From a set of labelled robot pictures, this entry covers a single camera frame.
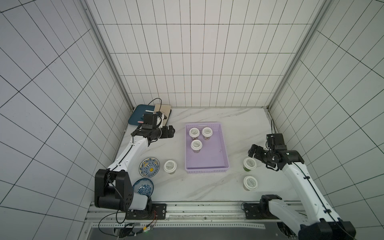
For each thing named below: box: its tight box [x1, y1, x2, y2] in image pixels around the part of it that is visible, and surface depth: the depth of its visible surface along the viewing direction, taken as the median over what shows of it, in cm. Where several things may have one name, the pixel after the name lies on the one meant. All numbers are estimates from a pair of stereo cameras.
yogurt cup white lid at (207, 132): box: [201, 127, 213, 141], surface depth 99 cm
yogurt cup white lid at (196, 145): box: [190, 139, 203, 154], surface depth 92 cm
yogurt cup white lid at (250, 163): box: [243, 157, 257, 170], surface depth 84 cm
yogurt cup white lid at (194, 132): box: [189, 127, 200, 138], surface depth 99 cm
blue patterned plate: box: [132, 178, 154, 197], surface depth 81 cm
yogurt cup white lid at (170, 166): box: [163, 160, 177, 173], surface depth 83 cm
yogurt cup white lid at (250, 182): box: [243, 175, 258, 191], surface depth 77 cm
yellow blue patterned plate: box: [138, 157, 161, 178], surface depth 87 cm
